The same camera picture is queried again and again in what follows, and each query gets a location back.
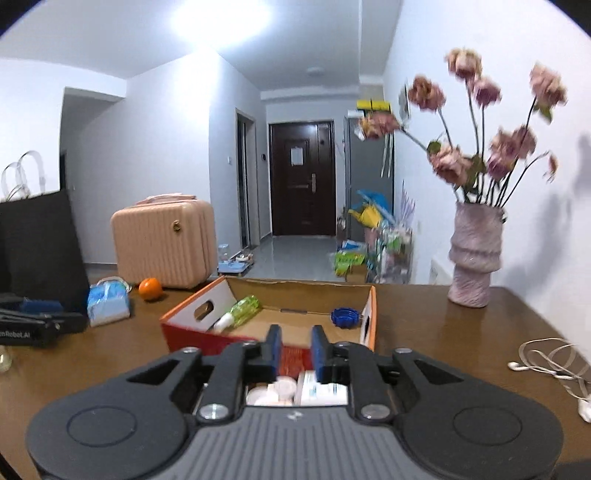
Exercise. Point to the white round jar lid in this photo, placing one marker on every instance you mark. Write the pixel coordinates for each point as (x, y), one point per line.
(272, 392)

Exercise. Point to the grey side door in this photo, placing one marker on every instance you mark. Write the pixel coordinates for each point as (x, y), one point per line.
(244, 180)

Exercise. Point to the dark brown entrance door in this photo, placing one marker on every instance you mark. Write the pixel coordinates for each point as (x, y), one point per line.
(302, 184)

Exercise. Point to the dried pink flowers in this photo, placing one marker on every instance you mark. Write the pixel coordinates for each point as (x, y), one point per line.
(503, 147)

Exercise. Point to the blue tissue pack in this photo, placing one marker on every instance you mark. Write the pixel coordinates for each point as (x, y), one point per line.
(108, 302)

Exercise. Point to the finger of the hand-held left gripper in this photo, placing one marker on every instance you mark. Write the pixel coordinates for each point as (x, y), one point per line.
(41, 306)
(64, 321)

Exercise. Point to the black paper bag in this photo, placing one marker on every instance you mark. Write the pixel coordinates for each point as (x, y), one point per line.
(37, 249)

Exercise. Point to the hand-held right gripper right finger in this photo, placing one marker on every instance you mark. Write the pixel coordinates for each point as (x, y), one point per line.
(317, 347)

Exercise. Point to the cluttered storage rack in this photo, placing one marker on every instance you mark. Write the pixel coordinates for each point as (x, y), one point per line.
(392, 249)

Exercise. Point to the grey refrigerator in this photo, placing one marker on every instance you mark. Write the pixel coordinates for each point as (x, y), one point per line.
(369, 166)

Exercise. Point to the orange cardboard box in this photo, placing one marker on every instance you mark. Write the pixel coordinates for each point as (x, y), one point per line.
(295, 318)

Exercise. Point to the blue ribbed cap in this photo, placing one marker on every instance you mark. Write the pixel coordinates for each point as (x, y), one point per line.
(345, 317)

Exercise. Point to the yellow watering can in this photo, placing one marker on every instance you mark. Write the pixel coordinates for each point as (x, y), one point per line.
(367, 216)

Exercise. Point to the pink textured vase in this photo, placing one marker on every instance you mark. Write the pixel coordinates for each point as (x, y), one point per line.
(474, 258)

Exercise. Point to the green plastic bottle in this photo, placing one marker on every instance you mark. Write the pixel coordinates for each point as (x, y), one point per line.
(242, 308)

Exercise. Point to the pet water feeder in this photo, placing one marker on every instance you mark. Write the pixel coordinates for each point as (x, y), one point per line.
(233, 263)

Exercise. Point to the orange fruit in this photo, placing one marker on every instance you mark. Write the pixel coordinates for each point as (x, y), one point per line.
(150, 288)

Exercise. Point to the pink ribbed suitcase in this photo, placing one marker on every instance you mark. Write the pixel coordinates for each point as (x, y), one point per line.
(164, 242)

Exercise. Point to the yellow box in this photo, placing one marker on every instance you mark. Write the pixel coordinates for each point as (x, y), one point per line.
(375, 105)

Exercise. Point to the green snack packet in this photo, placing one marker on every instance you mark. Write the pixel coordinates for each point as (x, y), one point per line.
(348, 264)

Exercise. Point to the yellowish glass item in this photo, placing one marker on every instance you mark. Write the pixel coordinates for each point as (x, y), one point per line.
(3, 362)

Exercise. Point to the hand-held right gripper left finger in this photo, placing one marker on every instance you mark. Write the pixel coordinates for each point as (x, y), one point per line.
(274, 345)

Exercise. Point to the wall picture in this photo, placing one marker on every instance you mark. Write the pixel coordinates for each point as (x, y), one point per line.
(405, 104)

